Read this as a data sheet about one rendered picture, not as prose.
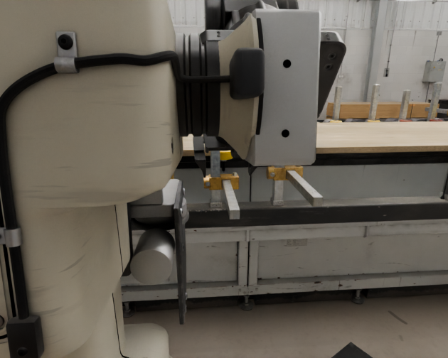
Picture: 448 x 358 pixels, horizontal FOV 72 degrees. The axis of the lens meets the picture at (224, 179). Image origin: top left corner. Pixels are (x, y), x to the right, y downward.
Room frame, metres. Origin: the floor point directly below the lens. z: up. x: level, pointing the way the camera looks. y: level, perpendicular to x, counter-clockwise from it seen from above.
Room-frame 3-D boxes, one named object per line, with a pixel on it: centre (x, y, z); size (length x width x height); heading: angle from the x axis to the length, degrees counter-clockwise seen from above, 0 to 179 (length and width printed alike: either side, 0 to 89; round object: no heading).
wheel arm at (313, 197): (1.08, -0.26, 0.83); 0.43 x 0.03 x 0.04; 5
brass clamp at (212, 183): (1.15, 0.01, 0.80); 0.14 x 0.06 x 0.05; 95
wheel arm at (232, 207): (1.06, -0.01, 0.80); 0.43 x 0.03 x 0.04; 5
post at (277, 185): (1.17, -0.22, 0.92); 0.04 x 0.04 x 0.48; 5
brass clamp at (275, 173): (1.17, -0.24, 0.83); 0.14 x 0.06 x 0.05; 95
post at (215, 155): (1.15, 0.03, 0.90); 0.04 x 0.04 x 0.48; 5
